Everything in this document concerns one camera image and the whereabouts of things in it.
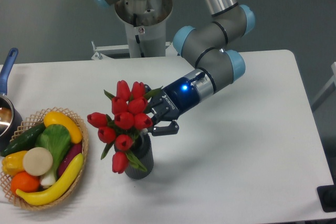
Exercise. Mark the orange fruit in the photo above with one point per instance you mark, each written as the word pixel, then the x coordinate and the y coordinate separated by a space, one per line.
pixel 25 182

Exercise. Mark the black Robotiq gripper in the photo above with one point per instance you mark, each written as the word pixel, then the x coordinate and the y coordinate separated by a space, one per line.
pixel 171 102

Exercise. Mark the green bok choy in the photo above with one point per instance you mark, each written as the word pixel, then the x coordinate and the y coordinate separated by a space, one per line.
pixel 57 140

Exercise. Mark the yellow bell pepper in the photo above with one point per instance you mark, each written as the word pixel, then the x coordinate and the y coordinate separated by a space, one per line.
pixel 12 164

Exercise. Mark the purple sweet potato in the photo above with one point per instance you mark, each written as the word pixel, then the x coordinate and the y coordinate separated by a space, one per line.
pixel 74 150

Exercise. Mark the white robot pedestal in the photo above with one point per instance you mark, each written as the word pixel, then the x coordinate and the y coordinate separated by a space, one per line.
pixel 145 25

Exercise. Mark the yellow banana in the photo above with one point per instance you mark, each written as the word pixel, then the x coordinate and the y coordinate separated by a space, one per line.
pixel 58 188

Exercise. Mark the woven wicker basket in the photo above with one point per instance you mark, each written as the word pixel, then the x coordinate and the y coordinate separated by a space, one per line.
pixel 26 124

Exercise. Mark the green cucumber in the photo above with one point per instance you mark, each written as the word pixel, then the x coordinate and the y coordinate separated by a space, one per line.
pixel 24 141

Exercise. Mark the dark grey ribbed vase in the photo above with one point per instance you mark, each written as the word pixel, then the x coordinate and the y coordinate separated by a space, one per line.
pixel 142 150

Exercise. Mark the yellow squash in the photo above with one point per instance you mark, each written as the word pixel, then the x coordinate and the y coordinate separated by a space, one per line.
pixel 55 117

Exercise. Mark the black device at edge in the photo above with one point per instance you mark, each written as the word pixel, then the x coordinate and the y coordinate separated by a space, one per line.
pixel 327 197

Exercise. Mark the white metal frame bracket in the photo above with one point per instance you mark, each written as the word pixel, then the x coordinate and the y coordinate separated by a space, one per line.
pixel 122 51

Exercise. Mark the white frame right edge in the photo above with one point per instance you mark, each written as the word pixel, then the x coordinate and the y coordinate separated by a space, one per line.
pixel 324 92

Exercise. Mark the red tulip bouquet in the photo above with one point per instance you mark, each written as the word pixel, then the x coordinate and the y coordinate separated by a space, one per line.
pixel 130 108

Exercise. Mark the blue handled saucepan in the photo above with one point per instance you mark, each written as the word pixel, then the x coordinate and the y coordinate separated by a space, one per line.
pixel 10 118

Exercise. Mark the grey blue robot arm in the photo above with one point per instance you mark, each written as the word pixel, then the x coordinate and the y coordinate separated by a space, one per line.
pixel 215 67

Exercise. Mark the beige round slice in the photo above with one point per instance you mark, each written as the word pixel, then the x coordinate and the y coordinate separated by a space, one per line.
pixel 37 161

